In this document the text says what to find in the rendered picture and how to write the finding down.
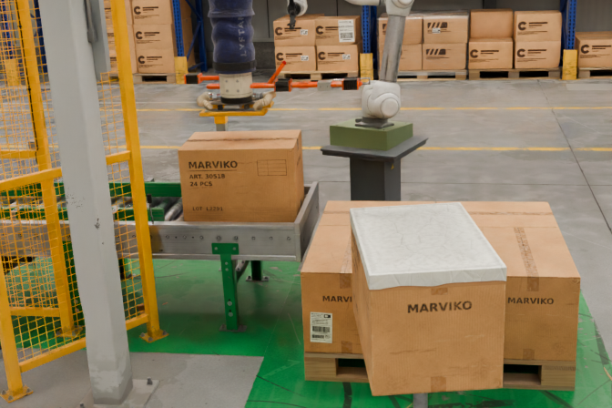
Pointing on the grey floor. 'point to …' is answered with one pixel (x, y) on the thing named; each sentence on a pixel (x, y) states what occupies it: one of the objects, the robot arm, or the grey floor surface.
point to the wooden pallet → (560, 382)
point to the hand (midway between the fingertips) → (289, 12)
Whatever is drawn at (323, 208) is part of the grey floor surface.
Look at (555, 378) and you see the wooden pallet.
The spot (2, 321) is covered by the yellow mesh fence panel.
